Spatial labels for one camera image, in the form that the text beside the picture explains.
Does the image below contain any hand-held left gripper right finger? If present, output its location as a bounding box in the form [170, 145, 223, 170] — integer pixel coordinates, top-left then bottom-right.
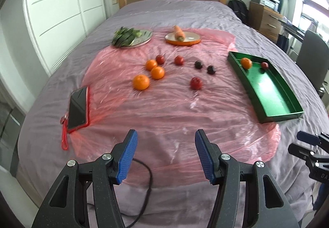
[195, 129, 300, 228]

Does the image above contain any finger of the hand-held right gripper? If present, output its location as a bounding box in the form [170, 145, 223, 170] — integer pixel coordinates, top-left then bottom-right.
[288, 143, 318, 167]
[296, 131, 329, 150]

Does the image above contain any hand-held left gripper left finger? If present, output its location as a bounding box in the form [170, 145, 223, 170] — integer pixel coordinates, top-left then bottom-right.
[32, 129, 139, 228]

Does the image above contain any green rectangular tray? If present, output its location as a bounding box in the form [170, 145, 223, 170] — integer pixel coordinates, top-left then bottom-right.
[228, 51, 305, 124]

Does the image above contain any large orange mandarin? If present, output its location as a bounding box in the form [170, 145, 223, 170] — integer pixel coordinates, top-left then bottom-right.
[133, 74, 150, 90]

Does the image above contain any pink plastic sheet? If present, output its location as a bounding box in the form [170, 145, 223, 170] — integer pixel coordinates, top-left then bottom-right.
[65, 26, 282, 187]

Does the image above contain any smartphone in red case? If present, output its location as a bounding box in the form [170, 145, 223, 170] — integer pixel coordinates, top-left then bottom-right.
[67, 86, 90, 134]

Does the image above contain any grey office chair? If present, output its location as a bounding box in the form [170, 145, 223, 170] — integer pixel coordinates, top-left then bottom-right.
[294, 30, 329, 95]

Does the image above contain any dark blue bag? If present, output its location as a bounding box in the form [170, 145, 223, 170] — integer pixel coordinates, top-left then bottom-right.
[278, 34, 290, 51]

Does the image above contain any glass desk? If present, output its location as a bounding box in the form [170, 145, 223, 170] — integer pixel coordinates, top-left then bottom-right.
[279, 16, 319, 38]

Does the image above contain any orange rimmed plate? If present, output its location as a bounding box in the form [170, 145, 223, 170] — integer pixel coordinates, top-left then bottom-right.
[165, 31, 202, 46]

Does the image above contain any green bok choy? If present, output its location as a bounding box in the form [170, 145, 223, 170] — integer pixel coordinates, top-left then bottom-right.
[111, 27, 142, 46]

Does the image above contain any silver patterned plate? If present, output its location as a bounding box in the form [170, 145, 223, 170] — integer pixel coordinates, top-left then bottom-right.
[113, 30, 154, 49]

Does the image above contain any wooden dresser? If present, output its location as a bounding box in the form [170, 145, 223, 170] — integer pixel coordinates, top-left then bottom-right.
[248, 1, 284, 43]

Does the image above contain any carrot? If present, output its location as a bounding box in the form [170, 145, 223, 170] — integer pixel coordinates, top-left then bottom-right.
[173, 25, 185, 41]

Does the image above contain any grey electronic device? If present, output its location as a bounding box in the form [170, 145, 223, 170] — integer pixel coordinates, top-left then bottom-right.
[259, 0, 280, 11]

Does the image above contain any black backpack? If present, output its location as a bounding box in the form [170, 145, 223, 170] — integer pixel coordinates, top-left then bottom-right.
[228, 0, 249, 25]

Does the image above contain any purple bed sheet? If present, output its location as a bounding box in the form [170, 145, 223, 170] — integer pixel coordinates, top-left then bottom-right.
[15, 0, 329, 228]

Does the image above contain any white wardrobe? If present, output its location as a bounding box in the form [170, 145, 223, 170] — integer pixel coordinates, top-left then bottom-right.
[22, 0, 107, 77]

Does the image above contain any black cable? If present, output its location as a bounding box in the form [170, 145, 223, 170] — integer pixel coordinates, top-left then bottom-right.
[86, 159, 153, 228]

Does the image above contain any red phone lanyard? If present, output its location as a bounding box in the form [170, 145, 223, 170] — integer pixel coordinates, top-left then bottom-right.
[60, 112, 70, 151]

